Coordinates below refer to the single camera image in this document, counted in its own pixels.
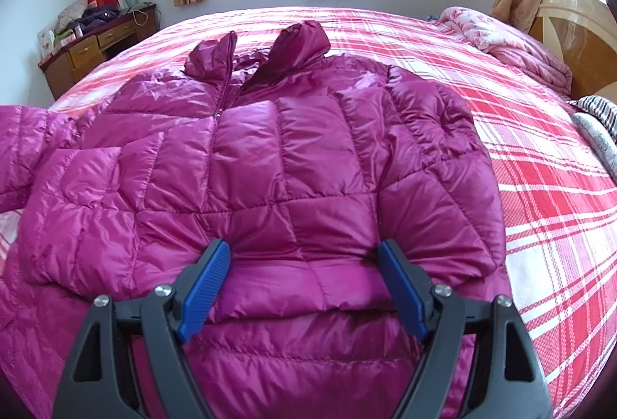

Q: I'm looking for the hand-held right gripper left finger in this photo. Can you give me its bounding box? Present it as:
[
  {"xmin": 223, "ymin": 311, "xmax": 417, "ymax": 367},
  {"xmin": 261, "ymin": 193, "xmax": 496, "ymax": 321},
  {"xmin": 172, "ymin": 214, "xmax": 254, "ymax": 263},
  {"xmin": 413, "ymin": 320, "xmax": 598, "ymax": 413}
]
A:
[{"xmin": 52, "ymin": 238, "xmax": 231, "ymax": 419}]

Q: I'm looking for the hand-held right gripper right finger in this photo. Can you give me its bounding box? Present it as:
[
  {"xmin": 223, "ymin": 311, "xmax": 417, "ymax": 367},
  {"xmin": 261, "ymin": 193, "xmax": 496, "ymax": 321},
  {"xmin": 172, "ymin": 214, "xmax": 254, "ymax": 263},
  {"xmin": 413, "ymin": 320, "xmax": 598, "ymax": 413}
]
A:
[{"xmin": 377, "ymin": 238, "xmax": 555, "ymax": 419}]

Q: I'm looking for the magenta down jacket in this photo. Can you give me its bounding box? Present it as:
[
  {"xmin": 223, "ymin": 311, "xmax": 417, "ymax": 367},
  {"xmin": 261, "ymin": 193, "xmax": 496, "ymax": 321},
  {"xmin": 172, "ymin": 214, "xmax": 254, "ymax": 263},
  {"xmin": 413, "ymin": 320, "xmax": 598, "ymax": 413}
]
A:
[{"xmin": 0, "ymin": 20, "xmax": 512, "ymax": 419}]

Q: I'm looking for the pile of clothes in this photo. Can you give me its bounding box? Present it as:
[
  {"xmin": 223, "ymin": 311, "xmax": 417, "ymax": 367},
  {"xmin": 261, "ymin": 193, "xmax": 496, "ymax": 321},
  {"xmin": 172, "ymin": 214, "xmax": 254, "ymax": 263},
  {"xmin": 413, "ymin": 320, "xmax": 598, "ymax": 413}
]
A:
[{"xmin": 54, "ymin": 0, "xmax": 121, "ymax": 35}]

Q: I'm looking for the bed with red plaid sheet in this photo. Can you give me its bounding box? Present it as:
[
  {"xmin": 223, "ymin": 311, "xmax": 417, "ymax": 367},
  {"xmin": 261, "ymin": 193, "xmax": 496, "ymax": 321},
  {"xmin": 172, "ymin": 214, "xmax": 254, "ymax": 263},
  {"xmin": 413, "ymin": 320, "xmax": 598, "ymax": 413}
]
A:
[{"xmin": 0, "ymin": 5, "xmax": 617, "ymax": 419}]

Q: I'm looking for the striped grey folded quilt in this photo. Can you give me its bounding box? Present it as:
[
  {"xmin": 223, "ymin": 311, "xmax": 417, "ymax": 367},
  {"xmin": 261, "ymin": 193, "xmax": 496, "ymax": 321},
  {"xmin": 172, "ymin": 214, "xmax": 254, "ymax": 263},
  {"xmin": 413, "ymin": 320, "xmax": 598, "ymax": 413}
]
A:
[{"xmin": 568, "ymin": 95, "xmax": 617, "ymax": 181}]

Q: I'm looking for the wooden desk with drawers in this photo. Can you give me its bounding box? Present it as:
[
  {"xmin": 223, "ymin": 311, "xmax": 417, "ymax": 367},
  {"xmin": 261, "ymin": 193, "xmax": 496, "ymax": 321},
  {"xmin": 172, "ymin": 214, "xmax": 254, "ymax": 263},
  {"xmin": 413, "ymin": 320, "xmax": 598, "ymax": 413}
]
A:
[{"xmin": 39, "ymin": 3, "xmax": 161, "ymax": 101}]

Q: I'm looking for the pink floral quilt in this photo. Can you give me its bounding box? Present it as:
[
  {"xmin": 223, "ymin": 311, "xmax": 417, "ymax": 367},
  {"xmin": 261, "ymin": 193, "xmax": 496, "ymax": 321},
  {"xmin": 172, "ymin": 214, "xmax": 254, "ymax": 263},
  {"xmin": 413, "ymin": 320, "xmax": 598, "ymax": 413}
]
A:
[{"xmin": 436, "ymin": 6, "xmax": 574, "ymax": 99}]

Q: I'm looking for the white printed box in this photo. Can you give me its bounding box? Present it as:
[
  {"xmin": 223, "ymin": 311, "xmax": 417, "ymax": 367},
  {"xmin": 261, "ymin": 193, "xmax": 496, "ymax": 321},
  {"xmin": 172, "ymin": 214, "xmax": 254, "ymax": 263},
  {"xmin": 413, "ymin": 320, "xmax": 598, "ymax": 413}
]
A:
[{"xmin": 37, "ymin": 26, "xmax": 55, "ymax": 61}]

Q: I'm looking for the wooden headboard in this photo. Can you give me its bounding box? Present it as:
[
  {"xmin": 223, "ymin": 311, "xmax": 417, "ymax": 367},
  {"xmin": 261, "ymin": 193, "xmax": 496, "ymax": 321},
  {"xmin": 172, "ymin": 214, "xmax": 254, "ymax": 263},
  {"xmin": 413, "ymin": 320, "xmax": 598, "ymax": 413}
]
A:
[{"xmin": 528, "ymin": 0, "xmax": 617, "ymax": 99}]

